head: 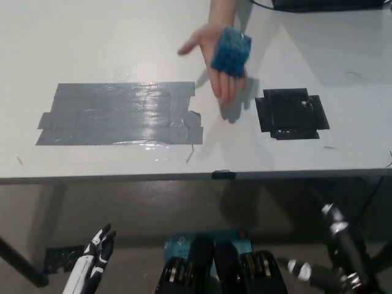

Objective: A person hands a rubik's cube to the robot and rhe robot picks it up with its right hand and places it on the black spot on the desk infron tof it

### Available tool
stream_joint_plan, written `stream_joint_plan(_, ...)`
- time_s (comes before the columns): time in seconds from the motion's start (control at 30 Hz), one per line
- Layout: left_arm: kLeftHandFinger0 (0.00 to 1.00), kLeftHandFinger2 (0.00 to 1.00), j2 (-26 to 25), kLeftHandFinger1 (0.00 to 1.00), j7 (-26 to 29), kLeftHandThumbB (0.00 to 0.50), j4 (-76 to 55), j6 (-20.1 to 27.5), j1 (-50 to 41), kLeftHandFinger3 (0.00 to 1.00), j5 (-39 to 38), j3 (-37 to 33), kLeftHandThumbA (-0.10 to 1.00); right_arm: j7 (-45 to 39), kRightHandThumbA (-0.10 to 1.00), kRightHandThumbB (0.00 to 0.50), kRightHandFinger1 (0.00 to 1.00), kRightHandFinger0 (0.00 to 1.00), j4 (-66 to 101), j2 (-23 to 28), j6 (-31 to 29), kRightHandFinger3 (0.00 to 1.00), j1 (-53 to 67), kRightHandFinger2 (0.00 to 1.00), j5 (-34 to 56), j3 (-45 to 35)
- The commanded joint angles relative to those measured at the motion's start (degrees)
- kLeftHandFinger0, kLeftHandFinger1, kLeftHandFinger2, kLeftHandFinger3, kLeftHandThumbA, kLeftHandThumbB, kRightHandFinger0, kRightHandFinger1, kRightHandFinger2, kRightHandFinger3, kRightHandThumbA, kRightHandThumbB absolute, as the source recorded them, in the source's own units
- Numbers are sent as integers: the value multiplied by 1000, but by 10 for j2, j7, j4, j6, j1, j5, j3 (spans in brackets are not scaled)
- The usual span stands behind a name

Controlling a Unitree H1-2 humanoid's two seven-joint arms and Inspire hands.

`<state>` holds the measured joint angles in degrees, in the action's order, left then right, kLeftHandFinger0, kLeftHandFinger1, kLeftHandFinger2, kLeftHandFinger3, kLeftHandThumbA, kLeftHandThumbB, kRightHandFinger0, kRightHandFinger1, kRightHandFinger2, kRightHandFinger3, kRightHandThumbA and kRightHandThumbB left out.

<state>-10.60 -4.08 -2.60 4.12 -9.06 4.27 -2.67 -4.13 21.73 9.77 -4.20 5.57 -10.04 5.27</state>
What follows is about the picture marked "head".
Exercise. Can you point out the black floor plate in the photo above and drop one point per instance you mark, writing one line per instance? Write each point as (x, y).
(59, 258)

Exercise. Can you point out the black device on table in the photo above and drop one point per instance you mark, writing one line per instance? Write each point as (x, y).
(330, 4)

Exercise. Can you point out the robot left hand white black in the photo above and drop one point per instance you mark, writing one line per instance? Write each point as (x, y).
(88, 260)

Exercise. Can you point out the person's bare hand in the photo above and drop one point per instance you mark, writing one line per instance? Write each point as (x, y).
(206, 46)

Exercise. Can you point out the teal robot body panel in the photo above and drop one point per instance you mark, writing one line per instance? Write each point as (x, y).
(177, 245)

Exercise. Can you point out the grey duct tape patch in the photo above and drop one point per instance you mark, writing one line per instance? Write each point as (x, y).
(122, 113)

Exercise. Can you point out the blue rubik's cube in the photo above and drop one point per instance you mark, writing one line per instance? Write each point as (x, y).
(231, 52)

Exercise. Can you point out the black table leg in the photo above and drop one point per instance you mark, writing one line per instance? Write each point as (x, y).
(21, 263)
(382, 257)

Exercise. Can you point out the black tape patch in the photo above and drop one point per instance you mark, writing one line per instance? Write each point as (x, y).
(288, 116)

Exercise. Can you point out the robot right hand black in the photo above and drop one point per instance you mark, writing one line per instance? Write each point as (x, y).
(349, 245)

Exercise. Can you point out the black robot body blocks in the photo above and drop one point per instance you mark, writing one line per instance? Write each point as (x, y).
(226, 269)

